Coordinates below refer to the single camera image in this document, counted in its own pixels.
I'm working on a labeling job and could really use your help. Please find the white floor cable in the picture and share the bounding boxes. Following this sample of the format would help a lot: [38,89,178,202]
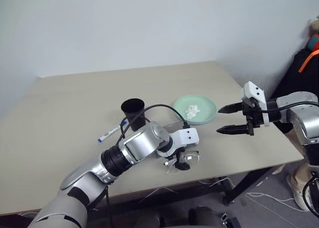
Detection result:
[245,192,297,228]

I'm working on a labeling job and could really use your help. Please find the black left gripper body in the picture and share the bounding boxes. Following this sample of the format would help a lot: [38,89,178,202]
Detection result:
[171,146,187,165]

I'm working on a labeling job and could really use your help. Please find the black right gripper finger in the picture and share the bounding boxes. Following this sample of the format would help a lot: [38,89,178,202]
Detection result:
[215,124,250,136]
[217,102,246,115]

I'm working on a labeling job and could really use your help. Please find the teal backpack with orange strap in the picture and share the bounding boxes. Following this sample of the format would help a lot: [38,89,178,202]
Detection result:
[298,34,319,73]

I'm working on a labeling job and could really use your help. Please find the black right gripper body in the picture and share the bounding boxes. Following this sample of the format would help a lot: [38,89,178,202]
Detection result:
[241,98,264,137]

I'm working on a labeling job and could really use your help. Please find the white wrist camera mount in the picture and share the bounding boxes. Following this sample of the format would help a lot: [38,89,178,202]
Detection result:
[240,81,270,128]
[156,128,200,159]

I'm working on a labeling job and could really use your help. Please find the black cup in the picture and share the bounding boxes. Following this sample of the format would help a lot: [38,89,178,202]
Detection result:
[121,97,147,132]

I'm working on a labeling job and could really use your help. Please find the mint green plate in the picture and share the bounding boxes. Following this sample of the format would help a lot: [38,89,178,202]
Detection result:
[173,94,217,124]

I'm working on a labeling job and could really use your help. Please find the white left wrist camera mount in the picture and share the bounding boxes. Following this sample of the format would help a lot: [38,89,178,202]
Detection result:
[156,128,200,159]

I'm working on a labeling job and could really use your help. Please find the small black box device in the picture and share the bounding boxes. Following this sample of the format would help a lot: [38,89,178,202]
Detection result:
[219,212,240,228]

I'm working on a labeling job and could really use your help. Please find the light blue plate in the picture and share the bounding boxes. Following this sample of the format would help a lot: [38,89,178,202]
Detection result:
[183,114,217,126]

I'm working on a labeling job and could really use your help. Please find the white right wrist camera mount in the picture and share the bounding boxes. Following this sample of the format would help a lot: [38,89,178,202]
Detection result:
[240,81,270,128]

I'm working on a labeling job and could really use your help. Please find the beige trouser leg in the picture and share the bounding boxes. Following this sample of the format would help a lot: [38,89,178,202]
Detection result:
[283,132,310,179]

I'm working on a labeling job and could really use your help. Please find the white crumpled tissue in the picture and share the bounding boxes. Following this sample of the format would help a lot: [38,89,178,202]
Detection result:
[184,104,201,119]

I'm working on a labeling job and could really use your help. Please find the brown plush toy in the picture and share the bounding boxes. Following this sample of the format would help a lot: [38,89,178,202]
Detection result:
[310,17,319,37]

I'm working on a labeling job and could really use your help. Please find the clear safety glasses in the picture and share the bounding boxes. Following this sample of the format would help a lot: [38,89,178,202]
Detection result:
[163,150,201,174]

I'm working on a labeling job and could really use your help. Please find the white shoe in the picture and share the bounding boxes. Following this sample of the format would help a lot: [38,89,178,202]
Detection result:
[286,173,312,212]

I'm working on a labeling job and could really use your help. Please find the white marker with blue cap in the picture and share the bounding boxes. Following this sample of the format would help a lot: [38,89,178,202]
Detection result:
[96,120,128,143]

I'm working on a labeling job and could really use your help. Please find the black metal table frame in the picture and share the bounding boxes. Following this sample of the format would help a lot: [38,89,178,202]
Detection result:
[84,163,285,213]

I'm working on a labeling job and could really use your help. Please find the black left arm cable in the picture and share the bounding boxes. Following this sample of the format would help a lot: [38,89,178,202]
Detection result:
[106,104,190,228]

